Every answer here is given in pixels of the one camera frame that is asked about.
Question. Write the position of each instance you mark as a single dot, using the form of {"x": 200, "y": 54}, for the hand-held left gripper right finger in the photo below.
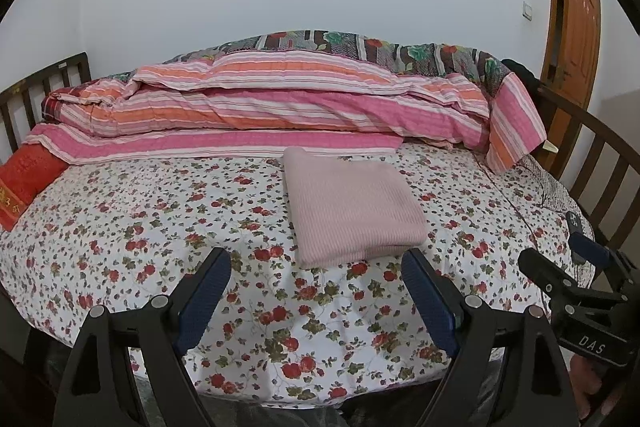
{"x": 430, "y": 302}

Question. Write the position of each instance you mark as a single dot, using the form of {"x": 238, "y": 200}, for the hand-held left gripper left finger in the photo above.
{"x": 200, "y": 302}

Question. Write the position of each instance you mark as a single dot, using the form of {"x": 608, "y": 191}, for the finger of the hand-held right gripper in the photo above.
{"x": 542, "y": 272}
{"x": 592, "y": 252}

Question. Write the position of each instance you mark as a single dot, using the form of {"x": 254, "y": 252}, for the pink ribbed sweater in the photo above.
{"x": 350, "y": 207}

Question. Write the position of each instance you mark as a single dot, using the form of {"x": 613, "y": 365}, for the person's right hand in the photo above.
{"x": 595, "y": 387}

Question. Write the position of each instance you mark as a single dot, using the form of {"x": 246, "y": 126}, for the grey patterned bed cloth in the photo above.
{"x": 550, "y": 192}

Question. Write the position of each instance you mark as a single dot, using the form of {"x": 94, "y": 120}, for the floral bed sheet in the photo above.
{"x": 150, "y": 217}

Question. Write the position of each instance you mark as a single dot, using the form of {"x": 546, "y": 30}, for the black cloth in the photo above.
{"x": 520, "y": 77}

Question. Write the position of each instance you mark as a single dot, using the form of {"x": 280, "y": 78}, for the red pillow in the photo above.
{"x": 25, "y": 182}

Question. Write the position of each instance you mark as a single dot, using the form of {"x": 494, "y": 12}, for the pink striped quilt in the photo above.
{"x": 300, "y": 107}

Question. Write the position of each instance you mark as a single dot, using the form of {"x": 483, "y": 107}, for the orange wooden door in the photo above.
{"x": 575, "y": 32}

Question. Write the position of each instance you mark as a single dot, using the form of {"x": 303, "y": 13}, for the dark wooden headboard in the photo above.
{"x": 50, "y": 77}

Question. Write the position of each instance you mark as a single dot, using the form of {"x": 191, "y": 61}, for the dark floral patterned quilt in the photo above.
{"x": 350, "y": 42}

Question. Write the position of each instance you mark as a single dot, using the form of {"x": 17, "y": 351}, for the white light switch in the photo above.
{"x": 527, "y": 9}

